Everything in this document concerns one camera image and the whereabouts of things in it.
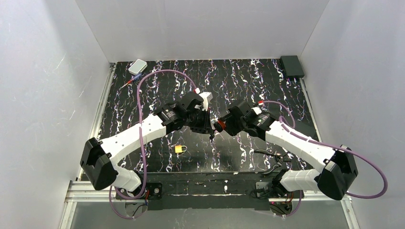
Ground white rectangular box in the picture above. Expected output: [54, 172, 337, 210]
[128, 59, 148, 75]

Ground black flat box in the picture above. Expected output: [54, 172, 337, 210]
[295, 121, 319, 141]

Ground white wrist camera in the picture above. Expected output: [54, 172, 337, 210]
[194, 88, 213, 111]
[251, 100, 264, 115]

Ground black head key bunch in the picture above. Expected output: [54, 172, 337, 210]
[209, 134, 215, 143]

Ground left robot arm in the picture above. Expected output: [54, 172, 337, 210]
[80, 92, 214, 191]

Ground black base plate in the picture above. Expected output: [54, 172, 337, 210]
[115, 172, 304, 211]

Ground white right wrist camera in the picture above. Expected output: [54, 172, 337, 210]
[251, 100, 264, 115]

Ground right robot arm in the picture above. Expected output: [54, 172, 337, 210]
[214, 102, 358, 200]

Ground black corner box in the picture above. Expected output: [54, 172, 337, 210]
[280, 55, 305, 79]

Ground red blue small screwdriver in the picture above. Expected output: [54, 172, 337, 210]
[119, 73, 143, 90]

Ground black handle pliers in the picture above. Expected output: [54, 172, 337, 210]
[253, 149, 293, 176]

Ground orange black Opel padlock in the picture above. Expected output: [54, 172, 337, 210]
[213, 120, 226, 133]

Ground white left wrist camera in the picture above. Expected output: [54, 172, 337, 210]
[194, 88, 213, 111]

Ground aluminium frame rail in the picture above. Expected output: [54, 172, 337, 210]
[61, 59, 353, 229]

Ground small brass padlock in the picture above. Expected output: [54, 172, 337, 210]
[174, 145, 187, 154]

